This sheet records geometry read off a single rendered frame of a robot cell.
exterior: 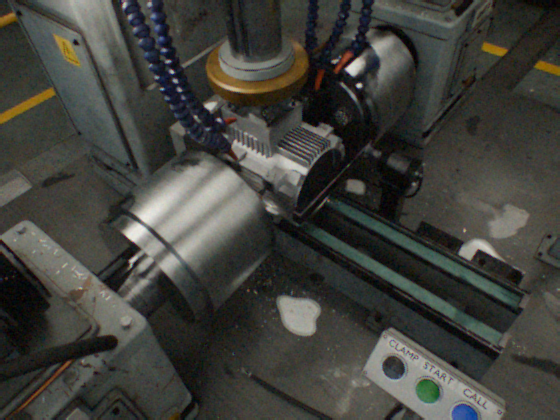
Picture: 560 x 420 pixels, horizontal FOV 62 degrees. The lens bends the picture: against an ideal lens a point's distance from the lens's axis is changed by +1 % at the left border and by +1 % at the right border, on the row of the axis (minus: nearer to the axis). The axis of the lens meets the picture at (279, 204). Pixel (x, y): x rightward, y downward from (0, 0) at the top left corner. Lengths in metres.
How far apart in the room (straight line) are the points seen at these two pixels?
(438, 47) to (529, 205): 0.44
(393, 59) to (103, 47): 0.57
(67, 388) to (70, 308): 0.10
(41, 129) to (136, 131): 2.10
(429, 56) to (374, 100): 0.25
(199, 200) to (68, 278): 0.21
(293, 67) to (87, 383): 0.56
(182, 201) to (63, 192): 0.68
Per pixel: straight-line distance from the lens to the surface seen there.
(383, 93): 1.00
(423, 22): 1.16
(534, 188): 1.33
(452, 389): 0.67
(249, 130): 0.88
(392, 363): 0.67
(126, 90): 0.91
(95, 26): 0.84
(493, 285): 0.96
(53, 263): 0.72
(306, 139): 0.88
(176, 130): 0.87
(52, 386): 0.63
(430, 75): 1.20
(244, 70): 0.78
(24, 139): 3.01
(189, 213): 0.71
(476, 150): 1.38
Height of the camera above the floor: 1.69
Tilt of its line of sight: 50 degrees down
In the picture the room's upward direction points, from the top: 4 degrees counter-clockwise
